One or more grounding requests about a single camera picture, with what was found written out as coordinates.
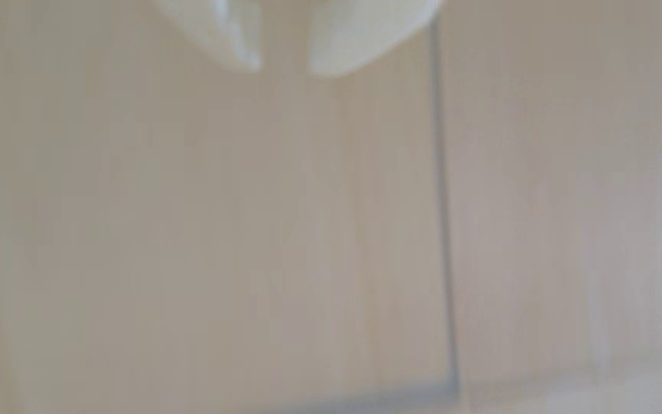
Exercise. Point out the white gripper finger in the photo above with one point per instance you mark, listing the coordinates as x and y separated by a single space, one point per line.
360 34
222 26

